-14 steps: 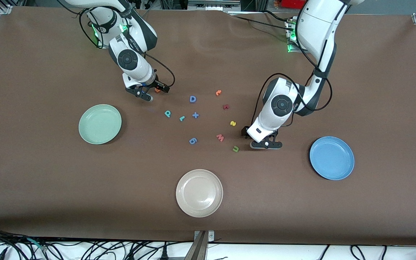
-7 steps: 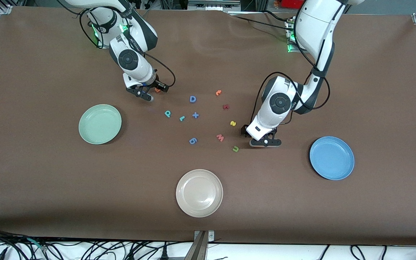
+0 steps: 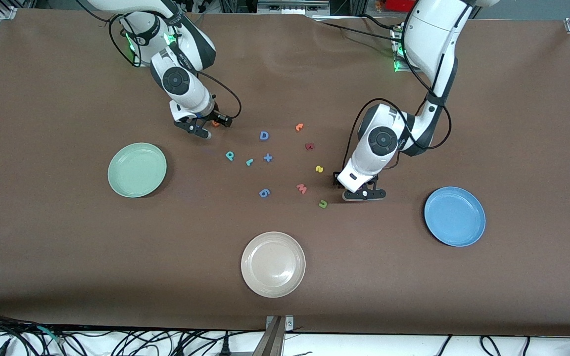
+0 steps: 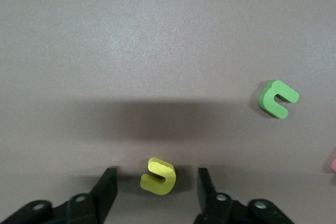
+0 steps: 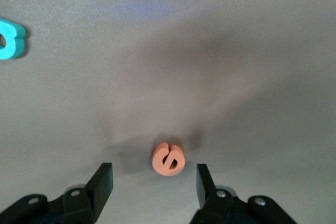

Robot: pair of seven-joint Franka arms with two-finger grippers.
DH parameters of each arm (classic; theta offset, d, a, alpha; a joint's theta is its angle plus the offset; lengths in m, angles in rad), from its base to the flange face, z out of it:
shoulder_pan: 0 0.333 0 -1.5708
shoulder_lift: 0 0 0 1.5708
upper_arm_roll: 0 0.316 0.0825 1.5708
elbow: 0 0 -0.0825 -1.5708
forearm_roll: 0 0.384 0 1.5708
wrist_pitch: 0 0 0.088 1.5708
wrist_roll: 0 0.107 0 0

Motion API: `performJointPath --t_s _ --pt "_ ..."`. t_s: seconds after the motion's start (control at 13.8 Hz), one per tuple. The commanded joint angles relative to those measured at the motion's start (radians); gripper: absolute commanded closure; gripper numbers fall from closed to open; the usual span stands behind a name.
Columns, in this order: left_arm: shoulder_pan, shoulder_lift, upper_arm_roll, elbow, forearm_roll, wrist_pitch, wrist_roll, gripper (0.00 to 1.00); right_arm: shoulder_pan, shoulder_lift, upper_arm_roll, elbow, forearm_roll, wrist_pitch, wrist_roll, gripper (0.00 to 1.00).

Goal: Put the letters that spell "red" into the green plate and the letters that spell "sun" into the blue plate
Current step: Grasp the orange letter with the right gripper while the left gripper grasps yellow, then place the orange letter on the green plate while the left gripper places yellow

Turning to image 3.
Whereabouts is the metal base plate right arm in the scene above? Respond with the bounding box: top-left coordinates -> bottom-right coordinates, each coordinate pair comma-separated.
132,47 -> 154,67

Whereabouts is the metal base plate left arm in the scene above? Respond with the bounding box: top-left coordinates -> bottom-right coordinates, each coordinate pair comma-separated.
391,27 -> 409,73

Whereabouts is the mint green plate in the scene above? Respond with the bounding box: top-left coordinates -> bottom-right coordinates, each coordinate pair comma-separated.
107,142 -> 168,199

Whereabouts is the beige plate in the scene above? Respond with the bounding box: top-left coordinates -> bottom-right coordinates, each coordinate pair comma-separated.
240,231 -> 307,299

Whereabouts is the blue plastic plate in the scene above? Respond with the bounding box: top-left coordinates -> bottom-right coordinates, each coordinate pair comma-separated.
424,186 -> 487,247

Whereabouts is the grey metal box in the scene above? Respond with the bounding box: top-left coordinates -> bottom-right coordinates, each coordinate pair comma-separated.
257,0 -> 331,16

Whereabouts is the brown table cover mat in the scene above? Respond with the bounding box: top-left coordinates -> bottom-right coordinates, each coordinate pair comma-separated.
0,9 -> 570,338

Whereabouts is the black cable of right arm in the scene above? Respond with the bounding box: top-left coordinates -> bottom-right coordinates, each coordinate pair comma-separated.
108,0 -> 242,120

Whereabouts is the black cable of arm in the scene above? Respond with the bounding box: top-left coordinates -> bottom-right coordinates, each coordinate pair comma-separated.
342,30 -> 453,171
108,0 -> 242,120

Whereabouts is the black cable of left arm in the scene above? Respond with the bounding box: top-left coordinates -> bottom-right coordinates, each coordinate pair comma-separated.
342,30 -> 453,171

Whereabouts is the black cable lying on mat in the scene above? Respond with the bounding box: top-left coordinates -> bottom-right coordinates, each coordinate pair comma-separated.
312,14 -> 404,43

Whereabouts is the small metal bracket plate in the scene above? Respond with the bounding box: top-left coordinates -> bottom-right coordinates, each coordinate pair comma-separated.
266,315 -> 295,332

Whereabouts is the aluminium profile post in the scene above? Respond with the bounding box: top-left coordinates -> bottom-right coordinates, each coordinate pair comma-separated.
252,316 -> 285,356

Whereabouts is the looped black cable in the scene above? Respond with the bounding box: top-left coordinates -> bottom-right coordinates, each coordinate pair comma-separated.
479,335 -> 502,356

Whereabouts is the green cable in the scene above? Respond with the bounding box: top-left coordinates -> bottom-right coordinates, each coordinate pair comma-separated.
35,325 -> 65,345

